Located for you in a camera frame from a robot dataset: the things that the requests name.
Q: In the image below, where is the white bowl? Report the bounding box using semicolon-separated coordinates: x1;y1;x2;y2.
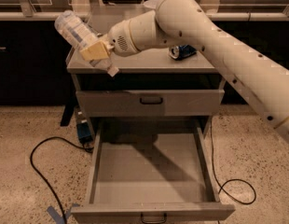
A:
144;0;158;9

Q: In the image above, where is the blue power box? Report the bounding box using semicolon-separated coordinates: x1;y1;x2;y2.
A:
76;121;92;145

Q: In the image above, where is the closed top drawer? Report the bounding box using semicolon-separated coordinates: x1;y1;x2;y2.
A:
76;90;224;117

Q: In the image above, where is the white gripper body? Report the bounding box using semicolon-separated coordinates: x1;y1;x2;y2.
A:
107;20;139;57

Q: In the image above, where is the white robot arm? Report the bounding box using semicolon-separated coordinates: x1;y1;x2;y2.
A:
80;0;289;144

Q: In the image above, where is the black drawer handle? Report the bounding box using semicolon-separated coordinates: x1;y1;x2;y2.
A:
140;213;167;224
140;97;163;105

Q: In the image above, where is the grey drawer cabinet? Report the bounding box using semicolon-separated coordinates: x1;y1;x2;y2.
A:
67;49;225;135

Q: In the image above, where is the white railing bar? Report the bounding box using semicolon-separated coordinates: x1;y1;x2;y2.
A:
0;12;289;22

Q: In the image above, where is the black floor cable right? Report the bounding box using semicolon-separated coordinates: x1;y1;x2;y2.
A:
208;121;256;205

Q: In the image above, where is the open middle drawer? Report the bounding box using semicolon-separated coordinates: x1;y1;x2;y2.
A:
72;128;235;224

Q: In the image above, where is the black top drawer handle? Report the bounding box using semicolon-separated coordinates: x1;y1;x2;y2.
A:
140;97;163;105

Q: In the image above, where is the blue soda can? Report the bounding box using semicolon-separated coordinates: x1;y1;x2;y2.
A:
169;45;197;61

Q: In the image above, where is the clear blue-label plastic bottle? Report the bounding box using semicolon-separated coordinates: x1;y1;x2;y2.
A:
54;10;119;77

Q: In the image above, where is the blue floor tape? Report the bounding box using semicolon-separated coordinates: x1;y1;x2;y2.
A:
47;203;78;224

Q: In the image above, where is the black middle drawer handle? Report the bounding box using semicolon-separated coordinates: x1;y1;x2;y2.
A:
140;213;167;224

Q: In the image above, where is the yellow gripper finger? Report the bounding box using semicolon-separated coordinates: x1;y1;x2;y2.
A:
79;40;112;62

